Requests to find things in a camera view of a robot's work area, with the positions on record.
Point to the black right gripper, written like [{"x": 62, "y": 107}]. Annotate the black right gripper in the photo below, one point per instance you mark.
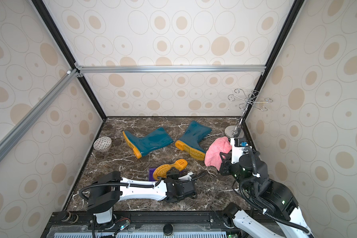
[{"x": 224, "y": 162}]

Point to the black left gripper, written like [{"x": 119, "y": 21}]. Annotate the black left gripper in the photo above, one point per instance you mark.
[{"x": 174, "y": 175}]

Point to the purple rubber boot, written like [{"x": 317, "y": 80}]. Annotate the purple rubber boot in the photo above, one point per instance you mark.
[{"x": 162, "y": 171}]

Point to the pink microfiber cloth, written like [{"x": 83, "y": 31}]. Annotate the pink microfiber cloth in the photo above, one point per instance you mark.
[{"x": 212, "y": 156}]

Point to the teal rubber boot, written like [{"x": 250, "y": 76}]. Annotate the teal rubber boot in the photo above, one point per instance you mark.
[
  {"x": 190, "y": 140},
  {"x": 141, "y": 146}
]

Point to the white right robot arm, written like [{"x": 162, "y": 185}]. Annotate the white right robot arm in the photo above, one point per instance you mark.
[{"x": 270, "y": 198}]

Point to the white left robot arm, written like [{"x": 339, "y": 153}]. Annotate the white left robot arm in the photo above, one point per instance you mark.
[{"x": 103, "y": 193}]

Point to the chrome mug tree stand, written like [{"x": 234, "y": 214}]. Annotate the chrome mug tree stand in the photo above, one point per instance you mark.
[{"x": 244, "y": 101}]

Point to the patterned black white bowl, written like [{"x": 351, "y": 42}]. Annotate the patterned black white bowl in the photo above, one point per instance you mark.
[{"x": 102, "y": 144}]

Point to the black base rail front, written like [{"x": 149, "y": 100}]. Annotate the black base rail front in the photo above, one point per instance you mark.
[{"x": 140, "y": 224}]

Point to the horizontal aluminium rail back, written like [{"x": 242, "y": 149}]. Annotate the horizontal aluminium rail back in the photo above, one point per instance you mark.
[{"x": 172, "y": 69}]

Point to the black corner frame post right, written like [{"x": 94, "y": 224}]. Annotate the black corner frame post right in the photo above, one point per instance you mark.
[{"x": 283, "y": 34}]

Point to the black corner frame post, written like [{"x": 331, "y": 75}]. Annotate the black corner frame post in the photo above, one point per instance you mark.
[
  {"x": 61, "y": 43},
  {"x": 283, "y": 34}
]

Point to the diagonal aluminium rail left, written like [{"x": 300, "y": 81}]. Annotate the diagonal aluminium rail left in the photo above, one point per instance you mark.
[{"x": 13, "y": 137}]

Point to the black corner frame post left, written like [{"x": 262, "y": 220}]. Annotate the black corner frame post left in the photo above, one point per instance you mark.
[{"x": 61, "y": 43}]

